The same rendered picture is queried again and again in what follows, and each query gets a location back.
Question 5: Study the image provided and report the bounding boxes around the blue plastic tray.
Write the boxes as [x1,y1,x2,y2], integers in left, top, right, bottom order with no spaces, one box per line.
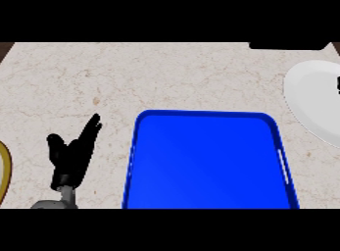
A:
[121,109,302,210]

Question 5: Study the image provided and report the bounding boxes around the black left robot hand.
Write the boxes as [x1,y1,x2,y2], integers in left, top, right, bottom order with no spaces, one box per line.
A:
[45,113,104,192]

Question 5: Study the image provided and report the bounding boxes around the white round plate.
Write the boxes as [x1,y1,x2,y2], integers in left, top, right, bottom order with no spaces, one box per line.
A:
[283,60,340,153]

